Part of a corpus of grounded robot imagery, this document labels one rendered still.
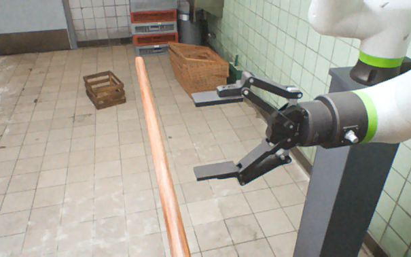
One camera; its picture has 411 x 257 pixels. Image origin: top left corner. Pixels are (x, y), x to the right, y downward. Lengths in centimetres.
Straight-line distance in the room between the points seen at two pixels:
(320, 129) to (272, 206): 181
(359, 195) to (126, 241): 136
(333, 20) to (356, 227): 81
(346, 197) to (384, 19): 61
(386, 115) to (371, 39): 52
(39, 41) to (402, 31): 482
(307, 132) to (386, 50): 58
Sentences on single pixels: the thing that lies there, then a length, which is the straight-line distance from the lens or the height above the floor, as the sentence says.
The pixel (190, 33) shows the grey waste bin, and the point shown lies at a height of 25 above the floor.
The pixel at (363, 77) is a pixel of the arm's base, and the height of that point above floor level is 122.
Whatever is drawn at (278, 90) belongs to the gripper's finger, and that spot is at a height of 141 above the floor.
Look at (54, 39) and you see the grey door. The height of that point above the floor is 17.
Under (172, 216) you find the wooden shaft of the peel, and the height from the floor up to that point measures 121.
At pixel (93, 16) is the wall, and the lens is 522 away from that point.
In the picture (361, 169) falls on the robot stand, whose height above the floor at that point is 91.
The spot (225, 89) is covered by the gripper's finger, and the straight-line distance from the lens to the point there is 48.
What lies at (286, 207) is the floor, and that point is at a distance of 235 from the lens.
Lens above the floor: 163
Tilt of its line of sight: 32 degrees down
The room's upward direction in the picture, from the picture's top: straight up
